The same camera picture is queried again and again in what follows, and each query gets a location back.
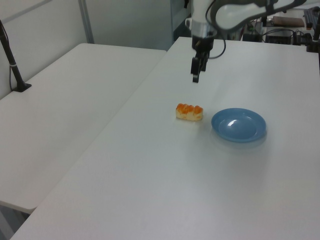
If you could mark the blue round plate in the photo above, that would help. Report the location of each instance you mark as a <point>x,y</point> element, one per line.
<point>238,125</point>

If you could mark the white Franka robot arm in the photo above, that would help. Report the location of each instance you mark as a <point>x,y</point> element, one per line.
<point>200,10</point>

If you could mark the white cabinet panel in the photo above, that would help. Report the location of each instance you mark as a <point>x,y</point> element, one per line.
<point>180,15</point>

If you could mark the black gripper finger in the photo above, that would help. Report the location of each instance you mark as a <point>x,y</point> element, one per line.
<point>204,64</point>
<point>195,75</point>

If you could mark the orange glazed bread loaf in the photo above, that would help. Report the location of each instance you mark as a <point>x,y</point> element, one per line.
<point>189,112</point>

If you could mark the brown flat box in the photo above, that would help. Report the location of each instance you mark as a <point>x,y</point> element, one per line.
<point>287,22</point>

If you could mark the grey metal partition post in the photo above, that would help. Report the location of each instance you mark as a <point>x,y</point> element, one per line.
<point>86,22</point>

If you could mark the black monitor stand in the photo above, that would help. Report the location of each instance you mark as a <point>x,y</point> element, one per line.
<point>264,21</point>

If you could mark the black electronic device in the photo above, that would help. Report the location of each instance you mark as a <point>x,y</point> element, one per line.
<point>277,39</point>

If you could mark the small black box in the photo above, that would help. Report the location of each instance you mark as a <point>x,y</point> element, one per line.
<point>251,37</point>

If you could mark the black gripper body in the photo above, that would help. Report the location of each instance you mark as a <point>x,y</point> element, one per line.
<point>203,46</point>

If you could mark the white side table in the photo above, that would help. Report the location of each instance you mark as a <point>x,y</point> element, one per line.
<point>75,100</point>

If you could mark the black camera pole with band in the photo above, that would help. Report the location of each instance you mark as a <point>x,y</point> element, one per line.
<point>11,62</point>

